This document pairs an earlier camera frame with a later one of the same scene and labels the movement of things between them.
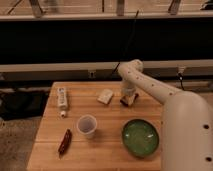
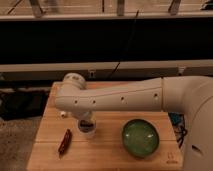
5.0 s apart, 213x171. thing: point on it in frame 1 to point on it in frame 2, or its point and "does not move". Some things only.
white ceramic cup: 86,125 does not move
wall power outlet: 91,74 does not move
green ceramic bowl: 139,137 does not move
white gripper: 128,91 to 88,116
